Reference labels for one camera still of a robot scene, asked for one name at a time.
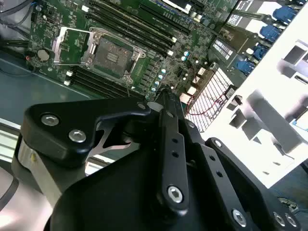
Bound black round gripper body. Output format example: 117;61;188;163
49;115;231;231

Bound metal socket cover frame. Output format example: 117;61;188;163
51;26;96;66

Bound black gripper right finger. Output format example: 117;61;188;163
172;92;303;231

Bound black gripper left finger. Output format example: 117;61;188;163
20;89;191;212

